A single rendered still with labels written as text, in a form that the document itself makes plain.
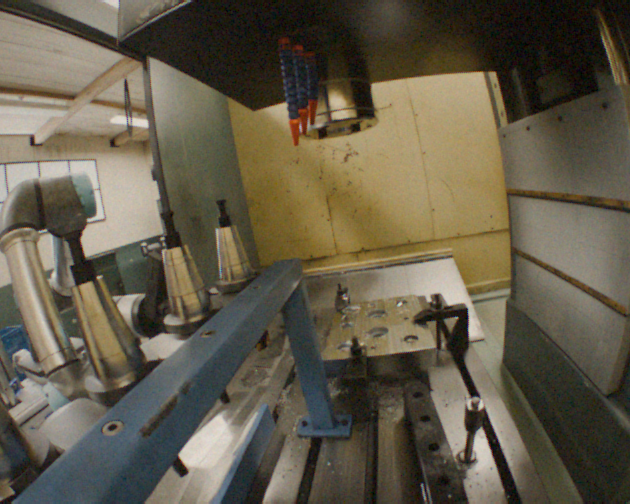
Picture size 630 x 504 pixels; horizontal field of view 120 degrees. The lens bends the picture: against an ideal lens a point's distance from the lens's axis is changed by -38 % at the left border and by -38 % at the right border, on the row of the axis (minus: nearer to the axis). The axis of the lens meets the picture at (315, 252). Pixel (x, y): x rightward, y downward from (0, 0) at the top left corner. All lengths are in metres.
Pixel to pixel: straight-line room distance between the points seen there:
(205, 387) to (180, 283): 0.12
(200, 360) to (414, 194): 1.47
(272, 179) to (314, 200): 0.26
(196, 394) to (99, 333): 0.08
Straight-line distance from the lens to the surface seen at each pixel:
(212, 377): 0.20
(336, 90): 0.51
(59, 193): 0.70
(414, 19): 0.48
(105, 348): 0.21
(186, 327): 0.28
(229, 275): 0.38
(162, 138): 1.17
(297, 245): 1.64
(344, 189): 1.57
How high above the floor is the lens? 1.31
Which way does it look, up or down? 11 degrees down
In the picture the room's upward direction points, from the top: 11 degrees counter-clockwise
